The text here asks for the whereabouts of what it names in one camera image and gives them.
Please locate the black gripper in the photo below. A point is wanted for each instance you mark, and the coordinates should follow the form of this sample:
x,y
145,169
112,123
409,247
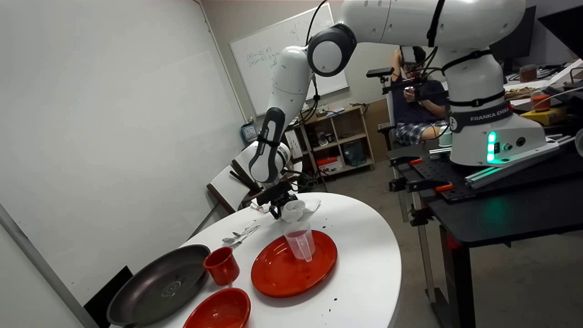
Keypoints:
x,y
276,196

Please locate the white cloth towel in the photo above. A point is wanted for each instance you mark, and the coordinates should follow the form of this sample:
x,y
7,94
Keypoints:
x,y
296,211

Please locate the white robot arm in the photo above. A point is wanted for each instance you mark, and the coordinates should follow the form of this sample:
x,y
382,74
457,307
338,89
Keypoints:
x,y
473,25

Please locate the clear plastic measuring cup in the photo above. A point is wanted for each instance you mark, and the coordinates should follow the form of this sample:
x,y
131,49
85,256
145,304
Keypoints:
x,y
300,244

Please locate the large red plate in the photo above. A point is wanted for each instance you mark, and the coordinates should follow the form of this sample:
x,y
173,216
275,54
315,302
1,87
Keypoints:
x,y
284,275

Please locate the red mug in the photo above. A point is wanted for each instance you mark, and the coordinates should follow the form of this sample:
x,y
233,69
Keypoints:
x,y
220,267

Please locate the wooden shelf unit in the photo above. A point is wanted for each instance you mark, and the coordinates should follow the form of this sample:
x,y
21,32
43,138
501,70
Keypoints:
x,y
338,140

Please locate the small red bowl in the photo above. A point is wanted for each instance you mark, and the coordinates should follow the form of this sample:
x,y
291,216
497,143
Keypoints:
x,y
218,311

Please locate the black frying pan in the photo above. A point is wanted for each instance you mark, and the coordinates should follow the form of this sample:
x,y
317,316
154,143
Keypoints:
x,y
156,289

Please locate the orange clamp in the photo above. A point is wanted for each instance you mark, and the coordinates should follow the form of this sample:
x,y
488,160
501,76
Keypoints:
x,y
442,187
415,162

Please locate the seated person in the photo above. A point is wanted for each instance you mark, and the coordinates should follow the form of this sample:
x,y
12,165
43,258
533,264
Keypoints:
x,y
419,107

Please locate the black robot desk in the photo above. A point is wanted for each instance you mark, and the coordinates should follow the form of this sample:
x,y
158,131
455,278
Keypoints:
x,y
515,213

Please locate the black monitor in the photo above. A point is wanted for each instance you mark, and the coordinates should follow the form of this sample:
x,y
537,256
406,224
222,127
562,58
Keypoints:
x,y
561,30

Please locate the wall whiteboard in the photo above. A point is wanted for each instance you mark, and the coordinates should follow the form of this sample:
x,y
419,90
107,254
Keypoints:
x,y
260,67

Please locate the aluminium rail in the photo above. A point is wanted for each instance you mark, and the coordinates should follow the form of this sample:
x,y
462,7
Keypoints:
x,y
515,162

